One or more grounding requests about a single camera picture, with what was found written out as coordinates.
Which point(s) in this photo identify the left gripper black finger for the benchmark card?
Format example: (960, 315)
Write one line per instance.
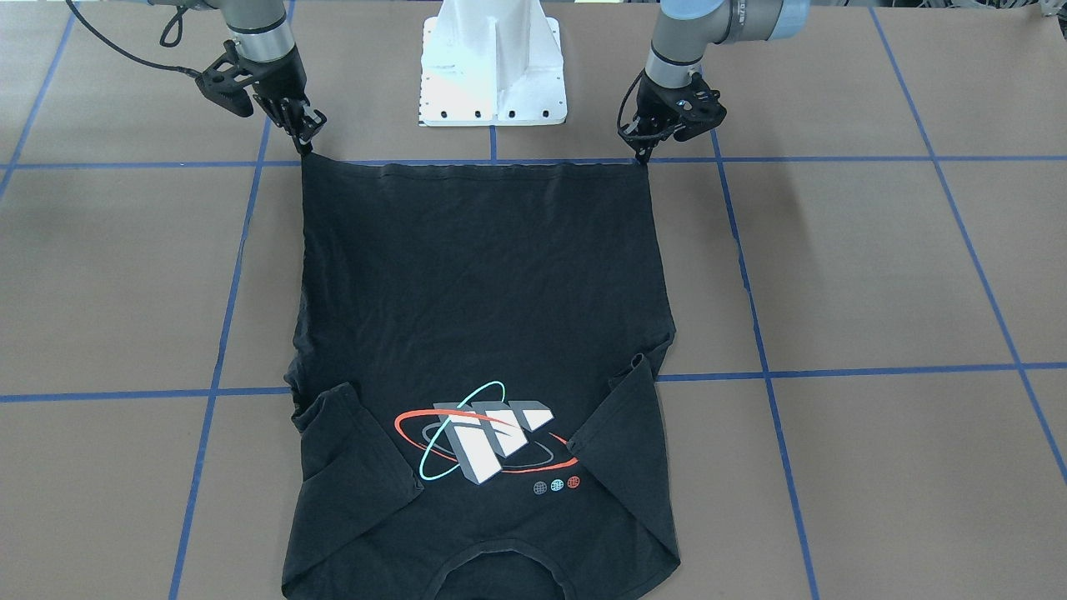
(644, 145)

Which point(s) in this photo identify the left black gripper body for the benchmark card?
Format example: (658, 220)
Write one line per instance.
(658, 98)

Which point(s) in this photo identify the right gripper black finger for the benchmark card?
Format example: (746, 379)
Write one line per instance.
(303, 124)

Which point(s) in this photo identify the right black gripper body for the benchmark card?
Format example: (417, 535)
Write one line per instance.
(277, 77)

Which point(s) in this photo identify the black printed t-shirt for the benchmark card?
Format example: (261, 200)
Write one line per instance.
(474, 384)

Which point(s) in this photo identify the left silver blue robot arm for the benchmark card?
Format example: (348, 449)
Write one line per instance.
(685, 29)

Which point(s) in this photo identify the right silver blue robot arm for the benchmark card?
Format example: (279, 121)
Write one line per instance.
(261, 30)

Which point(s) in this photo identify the white pedestal base plate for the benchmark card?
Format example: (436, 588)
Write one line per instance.
(492, 63)

